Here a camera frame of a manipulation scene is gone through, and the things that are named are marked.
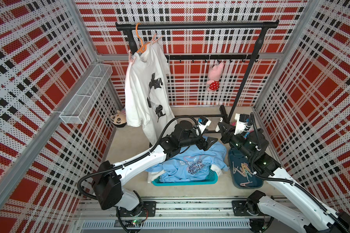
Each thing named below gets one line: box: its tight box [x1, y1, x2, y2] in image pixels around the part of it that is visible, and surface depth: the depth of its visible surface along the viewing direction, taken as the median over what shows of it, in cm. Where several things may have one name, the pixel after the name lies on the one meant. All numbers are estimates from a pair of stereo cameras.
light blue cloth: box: [145, 135, 229, 182], surface depth 78 cm
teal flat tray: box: [151, 168, 219, 186], surface depth 78 cm
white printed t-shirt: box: [124, 41, 175, 148], surface depth 71 cm
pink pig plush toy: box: [206, 61, 225, 92], surface depth 96 cm
